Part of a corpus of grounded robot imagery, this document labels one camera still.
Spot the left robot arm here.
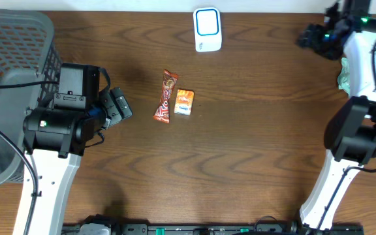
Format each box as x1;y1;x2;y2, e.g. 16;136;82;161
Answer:
13;63;133;234

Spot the small orange box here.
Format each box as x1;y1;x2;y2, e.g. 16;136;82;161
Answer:
174;89;195;116

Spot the orange brown snack bag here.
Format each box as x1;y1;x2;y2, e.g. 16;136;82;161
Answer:
153;70;178;123

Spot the green white snack packet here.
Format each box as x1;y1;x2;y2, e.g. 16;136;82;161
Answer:
337;57;350;95

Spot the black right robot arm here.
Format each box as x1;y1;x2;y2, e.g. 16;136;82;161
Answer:
289;0;376;234

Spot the grey plastic mesh basket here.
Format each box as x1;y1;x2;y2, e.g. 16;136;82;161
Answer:
0;8;63;190

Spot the white barcode scanner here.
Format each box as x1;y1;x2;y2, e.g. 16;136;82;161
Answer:
193;7;223;52

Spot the black left camera cable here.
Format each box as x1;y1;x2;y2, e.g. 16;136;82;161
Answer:
0;80;60;235

